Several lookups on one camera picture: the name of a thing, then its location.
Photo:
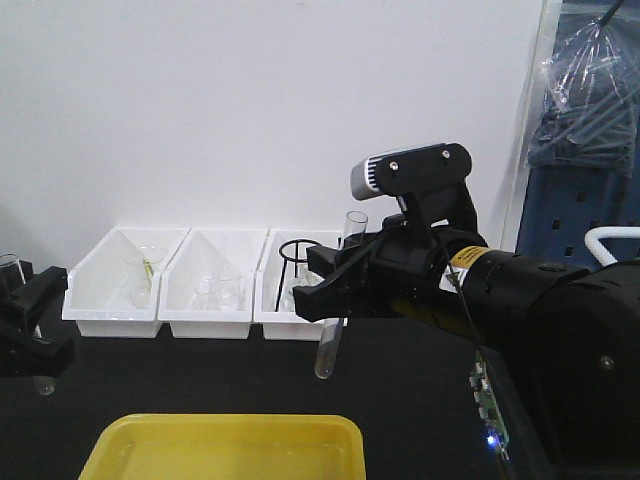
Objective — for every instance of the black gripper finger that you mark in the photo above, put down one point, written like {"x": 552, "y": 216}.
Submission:
{"x": 33, "y": 298}
{"x": 24, "y": 355}

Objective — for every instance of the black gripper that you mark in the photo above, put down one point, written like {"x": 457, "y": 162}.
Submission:
{"x": 388, "y": 275}

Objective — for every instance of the short clear test tube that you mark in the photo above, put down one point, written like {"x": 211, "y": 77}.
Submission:
{"x": 12, "y": 277}

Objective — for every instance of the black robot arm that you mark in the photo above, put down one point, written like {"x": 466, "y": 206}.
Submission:
{"x": 560, "y": 342}

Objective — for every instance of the yellow plastic tray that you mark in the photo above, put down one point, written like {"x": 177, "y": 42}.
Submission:
{"x": 228, "y": 446}

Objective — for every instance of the right white storage bin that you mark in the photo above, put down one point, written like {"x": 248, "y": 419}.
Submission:
{"x": 284, "y": 325}

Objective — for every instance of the white storage bin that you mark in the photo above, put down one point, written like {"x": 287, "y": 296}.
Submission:
{"x": 96, "y": 299}
{"x": 284, "y": 325}
{"x": 201, "y": 255}

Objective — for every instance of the left white storage bin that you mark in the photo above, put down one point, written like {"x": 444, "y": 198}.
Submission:
{"x": 96, "y": 299}

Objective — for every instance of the clear glass beakers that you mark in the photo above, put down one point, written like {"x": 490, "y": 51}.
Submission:
{"x": 222, "y": 292}

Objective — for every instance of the middle white storage bin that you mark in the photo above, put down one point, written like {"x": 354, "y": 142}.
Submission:
{"x": 201, "y": 255}

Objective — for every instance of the clear glass funnel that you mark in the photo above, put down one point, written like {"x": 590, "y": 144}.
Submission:
{"x": 141, "y": 265}

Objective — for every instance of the green circuit board with LED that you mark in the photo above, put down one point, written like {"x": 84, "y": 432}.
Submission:
{"x": 497, "y": 436}

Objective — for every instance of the blue perforated cart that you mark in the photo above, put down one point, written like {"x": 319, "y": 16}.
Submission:
{"x": 560, "y": 204}

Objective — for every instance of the clear plastic wrapped bag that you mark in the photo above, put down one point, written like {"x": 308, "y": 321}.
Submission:
{"x": 590, "y": 113}

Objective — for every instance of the black wire tripod stand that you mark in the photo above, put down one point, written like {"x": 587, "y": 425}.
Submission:
{"x": 294, "y": 272}

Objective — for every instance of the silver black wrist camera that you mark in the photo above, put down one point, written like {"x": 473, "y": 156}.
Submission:
{"x": 414, "y": 170}

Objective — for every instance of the white tube handle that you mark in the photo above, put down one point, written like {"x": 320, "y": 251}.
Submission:
{"x": 595, "y": 241}

